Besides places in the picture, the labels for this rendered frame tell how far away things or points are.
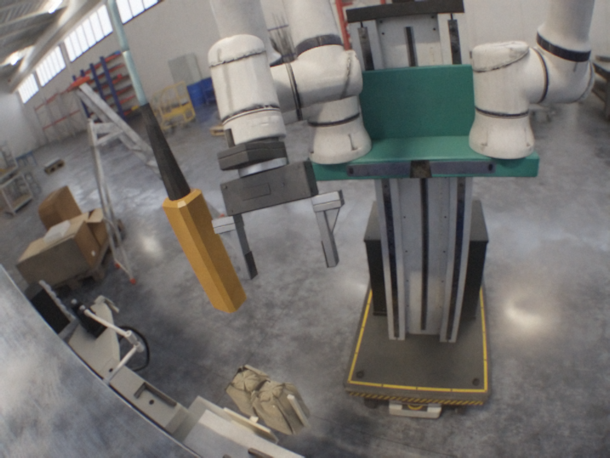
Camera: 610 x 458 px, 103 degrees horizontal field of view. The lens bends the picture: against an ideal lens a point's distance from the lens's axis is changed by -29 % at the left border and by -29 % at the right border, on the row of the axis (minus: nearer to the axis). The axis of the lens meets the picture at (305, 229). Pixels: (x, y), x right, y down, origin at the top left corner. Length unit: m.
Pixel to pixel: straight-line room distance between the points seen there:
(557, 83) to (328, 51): 0.59
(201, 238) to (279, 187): 0.30
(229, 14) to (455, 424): 1.92
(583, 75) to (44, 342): 1.63
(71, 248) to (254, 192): 3.53
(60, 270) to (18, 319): 2.94
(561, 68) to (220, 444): 1.34
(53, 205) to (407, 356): 4.08
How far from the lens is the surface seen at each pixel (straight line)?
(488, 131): 0.91
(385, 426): 1.88
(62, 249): 3.96
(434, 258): 1.40
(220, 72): 0.49
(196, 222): 0.70
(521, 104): 0.90
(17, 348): 1.16
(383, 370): 1.66
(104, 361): 1.59
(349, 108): 0.91
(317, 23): 0.62
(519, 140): 0.91
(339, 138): 0.91
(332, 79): 0.59
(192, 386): 2.34
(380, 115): 1.03
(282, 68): 0.61
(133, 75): 0.66
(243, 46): 0.49
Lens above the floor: 1.74
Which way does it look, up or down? 33 degrees down
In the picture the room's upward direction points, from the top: 15 degrees counter-clockwise
